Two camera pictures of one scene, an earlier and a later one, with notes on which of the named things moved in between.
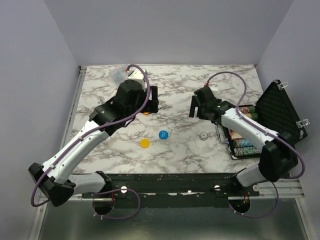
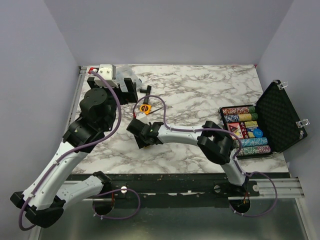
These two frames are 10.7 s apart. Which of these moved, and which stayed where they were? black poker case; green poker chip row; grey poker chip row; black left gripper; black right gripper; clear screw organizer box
Moved: black right gripper; black left gripper
Stayed: black poker case; green poker chip row; grey poker chip row; clear screw organizer box
